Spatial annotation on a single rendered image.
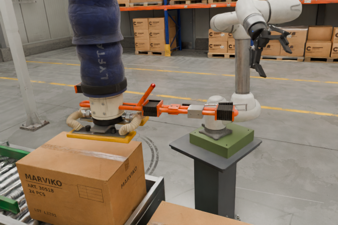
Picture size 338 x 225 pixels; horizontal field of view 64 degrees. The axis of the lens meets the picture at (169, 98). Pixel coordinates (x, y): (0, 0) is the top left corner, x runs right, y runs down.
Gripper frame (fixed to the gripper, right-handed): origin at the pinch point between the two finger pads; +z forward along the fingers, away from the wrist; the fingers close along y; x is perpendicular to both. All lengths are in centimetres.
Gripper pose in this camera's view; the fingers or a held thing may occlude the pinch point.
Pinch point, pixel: (274, 63)
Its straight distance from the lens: 112.7
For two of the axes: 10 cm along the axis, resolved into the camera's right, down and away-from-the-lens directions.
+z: 1.3, 7.8, -6.2
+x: -8.8, -2.0, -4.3
